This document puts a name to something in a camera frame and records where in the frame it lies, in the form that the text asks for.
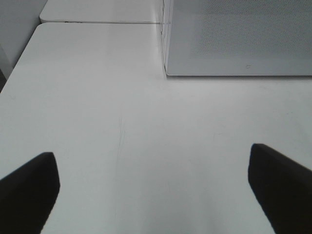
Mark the white microwave oven body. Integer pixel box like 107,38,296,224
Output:
159,0,174,72

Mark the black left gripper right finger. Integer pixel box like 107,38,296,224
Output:
248,143,312,234

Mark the white microwave door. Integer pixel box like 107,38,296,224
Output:
167,0,312,76

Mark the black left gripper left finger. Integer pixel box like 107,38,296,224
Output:
0,152,60,234

